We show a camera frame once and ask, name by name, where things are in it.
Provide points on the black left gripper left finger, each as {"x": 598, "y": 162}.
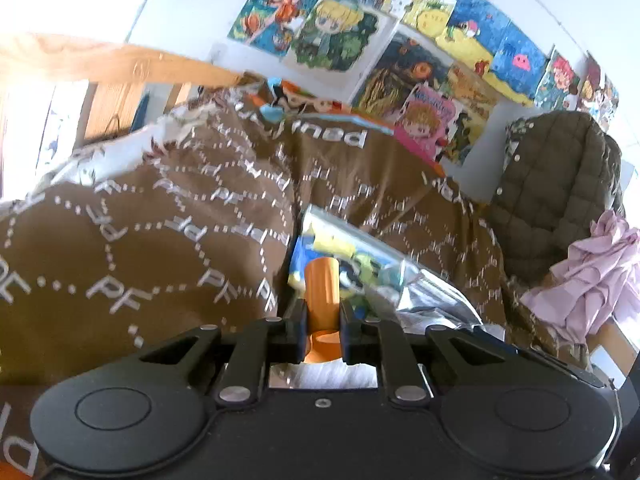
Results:
{"x": 262, "y": 343}

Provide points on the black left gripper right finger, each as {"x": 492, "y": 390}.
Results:
{"x": 380, "y": 341}

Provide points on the grey cardboard box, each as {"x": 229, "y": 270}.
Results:
{"x": 370, "y": 271}

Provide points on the brown PF patterned blanket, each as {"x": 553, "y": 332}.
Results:
{"x": 193, "y": 219}

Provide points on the pink cloth garment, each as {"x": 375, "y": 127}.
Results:
{"x": 598, "y": 280}

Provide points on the olive quilted jacket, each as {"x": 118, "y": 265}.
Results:
{"x": 561, "y": 172}

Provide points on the starry night style painting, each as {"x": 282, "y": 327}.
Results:
{"x": 404, "y": 64}

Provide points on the red hair character poster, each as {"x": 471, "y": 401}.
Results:
{"x": 558, "y": 88}

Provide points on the blond chibi character poster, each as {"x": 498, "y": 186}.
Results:
{"x": 336, "y": 37}

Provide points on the blue yellow beach painting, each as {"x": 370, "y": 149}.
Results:
{"x": 486, "y": 41}

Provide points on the anime girl orange hair poster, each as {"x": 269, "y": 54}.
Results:
{"x": 270, "y": 25}

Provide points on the window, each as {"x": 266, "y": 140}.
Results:
{"x": 31, "y": 136}

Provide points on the pink frame chibi poster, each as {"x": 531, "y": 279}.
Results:
{"x": 428, "y": 123}

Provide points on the wooden bed rail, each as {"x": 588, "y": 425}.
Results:
{"x": 130, "y": 90}

